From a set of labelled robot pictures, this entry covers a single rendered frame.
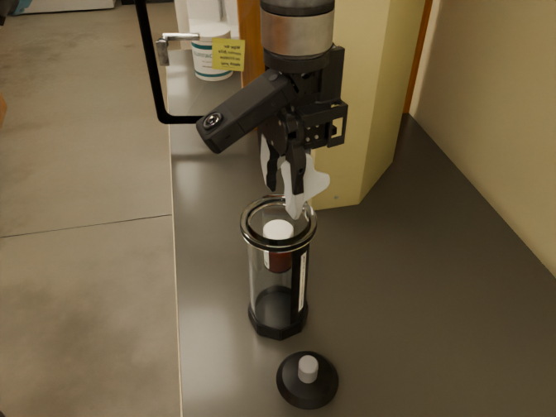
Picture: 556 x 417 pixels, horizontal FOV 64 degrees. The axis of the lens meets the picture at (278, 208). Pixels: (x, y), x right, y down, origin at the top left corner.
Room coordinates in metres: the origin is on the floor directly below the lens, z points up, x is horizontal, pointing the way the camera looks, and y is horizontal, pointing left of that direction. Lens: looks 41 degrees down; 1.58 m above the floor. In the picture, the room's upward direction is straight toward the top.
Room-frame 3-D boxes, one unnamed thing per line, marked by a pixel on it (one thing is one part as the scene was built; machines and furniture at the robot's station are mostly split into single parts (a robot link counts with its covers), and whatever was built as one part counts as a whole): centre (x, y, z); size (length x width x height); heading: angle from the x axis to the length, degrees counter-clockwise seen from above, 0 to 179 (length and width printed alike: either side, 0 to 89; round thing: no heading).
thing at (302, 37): (0.47, -0.02, 1.42); 0.08 x 0.08 x 0.05
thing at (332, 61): (0.47, -0.03, 1.34); 0.09 x 0.08 x 0.12; 117
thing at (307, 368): (0.33, -0.04, 0.97); 0.09 x 0.09 x 0.07
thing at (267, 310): (0.46, 0.00, 1.06); 0.11 x 0.11 x 0.21
